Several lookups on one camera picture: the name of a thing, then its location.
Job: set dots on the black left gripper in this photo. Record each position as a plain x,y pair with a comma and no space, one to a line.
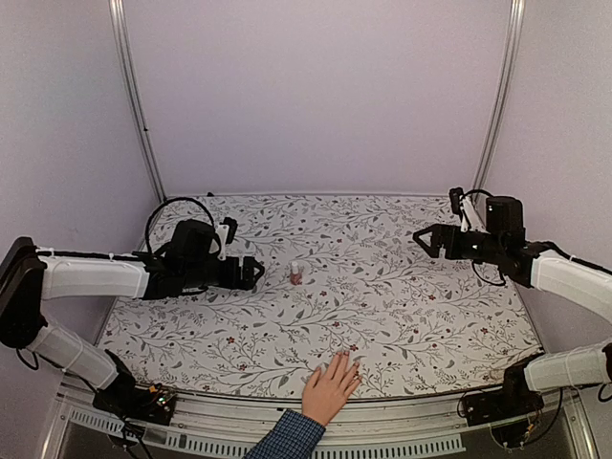
232,280

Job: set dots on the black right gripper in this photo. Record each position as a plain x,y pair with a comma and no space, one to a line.
441,230

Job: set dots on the pink nail polish bottle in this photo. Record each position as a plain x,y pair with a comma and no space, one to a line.
296,273

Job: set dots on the blue checked sleeve forearm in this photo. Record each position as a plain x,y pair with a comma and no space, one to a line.
294,436

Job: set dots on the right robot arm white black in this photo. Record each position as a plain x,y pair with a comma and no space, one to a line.
492,232

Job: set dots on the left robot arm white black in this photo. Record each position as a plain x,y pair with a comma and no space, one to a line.
193,260

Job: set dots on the person's bare hand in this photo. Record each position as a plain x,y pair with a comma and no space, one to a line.
327,391

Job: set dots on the floral patterned table mat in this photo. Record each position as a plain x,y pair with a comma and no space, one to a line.
417,326

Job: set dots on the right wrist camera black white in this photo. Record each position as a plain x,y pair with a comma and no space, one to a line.
462,205

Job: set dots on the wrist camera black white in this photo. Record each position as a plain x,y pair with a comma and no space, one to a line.
224,235
462,205

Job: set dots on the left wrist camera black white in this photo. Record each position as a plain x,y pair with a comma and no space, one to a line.
224,235

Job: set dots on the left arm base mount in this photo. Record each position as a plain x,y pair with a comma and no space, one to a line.
154,404

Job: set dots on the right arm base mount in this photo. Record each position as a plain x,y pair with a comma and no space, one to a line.
513,407

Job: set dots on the front aluminium rail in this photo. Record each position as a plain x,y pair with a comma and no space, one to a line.
214,426

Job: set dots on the right aluminium frame post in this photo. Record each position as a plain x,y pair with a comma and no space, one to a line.
504,85

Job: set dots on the aluminium frame post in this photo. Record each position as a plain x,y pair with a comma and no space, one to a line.
504,85
130,82

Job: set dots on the left aluminium frame post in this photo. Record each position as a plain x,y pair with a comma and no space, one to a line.
130,82

